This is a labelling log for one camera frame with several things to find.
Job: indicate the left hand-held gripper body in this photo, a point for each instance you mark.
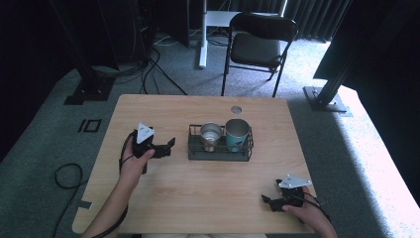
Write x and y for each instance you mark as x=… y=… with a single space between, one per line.
x=140 y=145

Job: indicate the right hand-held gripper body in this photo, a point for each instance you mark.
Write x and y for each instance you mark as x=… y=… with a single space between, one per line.
x=292 y=195

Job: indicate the silver steel cup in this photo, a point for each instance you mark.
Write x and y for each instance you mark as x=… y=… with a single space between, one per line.
x=210 y=135

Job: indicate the teal steel cup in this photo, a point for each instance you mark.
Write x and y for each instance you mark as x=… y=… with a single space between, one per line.
x=237 y=137

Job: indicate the person's right hand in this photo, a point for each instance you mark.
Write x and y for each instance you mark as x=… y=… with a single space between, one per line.
x=308 y=213

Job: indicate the person's left hand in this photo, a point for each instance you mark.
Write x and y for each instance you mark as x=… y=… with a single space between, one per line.
x=133 y=170

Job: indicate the black metal stand flat base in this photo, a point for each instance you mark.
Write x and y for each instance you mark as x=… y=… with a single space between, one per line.
x=89 y=89

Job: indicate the grey table grommet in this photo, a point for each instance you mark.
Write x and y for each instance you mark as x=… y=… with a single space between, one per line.
x=236 y=109

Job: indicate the grey floor tape piece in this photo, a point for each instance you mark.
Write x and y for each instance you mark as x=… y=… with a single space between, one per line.
x=84 y=204

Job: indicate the black metal stand grey base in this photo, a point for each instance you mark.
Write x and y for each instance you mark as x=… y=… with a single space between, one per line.
x=325 y=99

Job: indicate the black folding chair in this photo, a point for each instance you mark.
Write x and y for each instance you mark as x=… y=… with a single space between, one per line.
x=256 y=49

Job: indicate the dark grey curtain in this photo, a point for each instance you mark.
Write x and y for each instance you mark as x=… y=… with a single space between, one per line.
x=313 y=20

